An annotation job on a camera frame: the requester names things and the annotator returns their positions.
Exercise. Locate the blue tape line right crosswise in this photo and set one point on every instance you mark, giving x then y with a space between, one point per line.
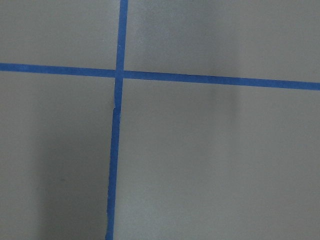
157 76

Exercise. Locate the blue tape line right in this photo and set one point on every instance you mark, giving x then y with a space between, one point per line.
116 119

